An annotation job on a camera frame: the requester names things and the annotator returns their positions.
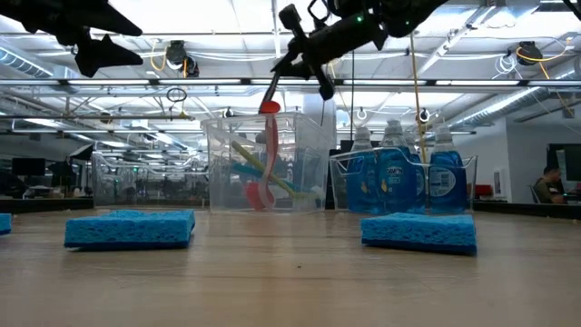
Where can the long ceiling light strip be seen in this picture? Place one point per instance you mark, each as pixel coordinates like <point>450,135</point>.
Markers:
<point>204,82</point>

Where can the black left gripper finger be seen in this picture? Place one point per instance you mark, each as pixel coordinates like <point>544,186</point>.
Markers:
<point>100,18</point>
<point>104,52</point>

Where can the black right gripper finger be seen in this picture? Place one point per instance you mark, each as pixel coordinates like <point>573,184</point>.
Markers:
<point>295,58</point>
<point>306,69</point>

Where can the red box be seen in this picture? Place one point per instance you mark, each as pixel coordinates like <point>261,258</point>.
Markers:
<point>485,190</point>

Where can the clear shallow plastic bin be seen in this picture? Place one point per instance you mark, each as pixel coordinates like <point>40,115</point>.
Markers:
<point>136,181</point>
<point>338,181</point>

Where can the blue rectangular sponge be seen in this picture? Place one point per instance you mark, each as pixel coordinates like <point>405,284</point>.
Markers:
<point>4,223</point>
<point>131,229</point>
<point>417,231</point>

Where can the black monitor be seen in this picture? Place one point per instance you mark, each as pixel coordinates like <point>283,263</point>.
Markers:
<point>28,167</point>

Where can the silver ceiling duct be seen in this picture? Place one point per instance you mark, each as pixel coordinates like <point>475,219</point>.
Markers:
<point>499,106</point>
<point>22,61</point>

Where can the clear deep plastic bin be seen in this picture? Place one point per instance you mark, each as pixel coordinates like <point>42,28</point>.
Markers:
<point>308,159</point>

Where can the green dish brush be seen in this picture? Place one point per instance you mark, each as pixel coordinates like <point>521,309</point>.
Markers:
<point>254,161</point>

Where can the blue dish brush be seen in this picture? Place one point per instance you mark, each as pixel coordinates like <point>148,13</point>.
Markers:
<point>245,170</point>

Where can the red pink dish brush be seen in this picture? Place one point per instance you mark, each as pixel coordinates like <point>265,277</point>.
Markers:
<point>271,145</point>

